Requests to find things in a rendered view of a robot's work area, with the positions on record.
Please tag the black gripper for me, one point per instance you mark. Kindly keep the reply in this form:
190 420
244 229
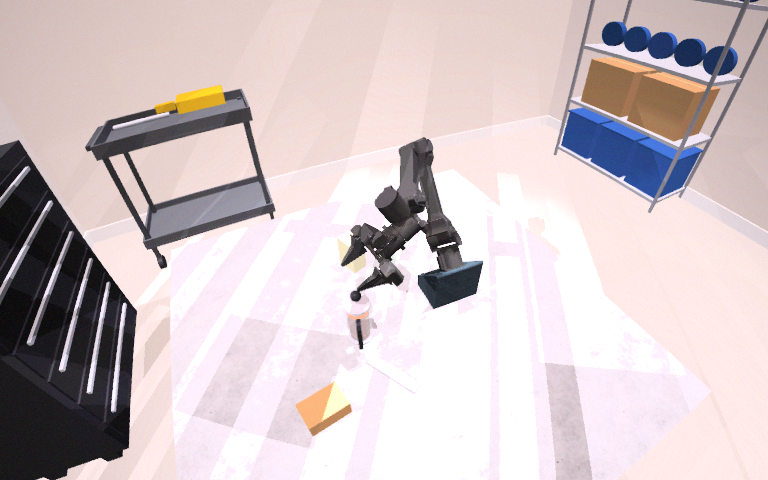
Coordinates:
388 272

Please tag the glass coffee press with black knob plunger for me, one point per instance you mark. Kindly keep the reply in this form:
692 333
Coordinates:
357 313

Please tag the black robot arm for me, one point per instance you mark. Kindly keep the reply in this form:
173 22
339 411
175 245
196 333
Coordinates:
400 207

